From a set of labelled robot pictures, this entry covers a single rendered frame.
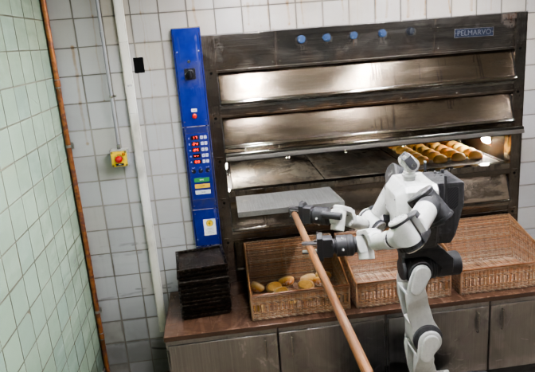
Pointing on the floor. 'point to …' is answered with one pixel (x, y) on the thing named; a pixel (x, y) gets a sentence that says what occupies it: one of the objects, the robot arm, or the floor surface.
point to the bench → (384, 319)
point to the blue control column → (192, 88)
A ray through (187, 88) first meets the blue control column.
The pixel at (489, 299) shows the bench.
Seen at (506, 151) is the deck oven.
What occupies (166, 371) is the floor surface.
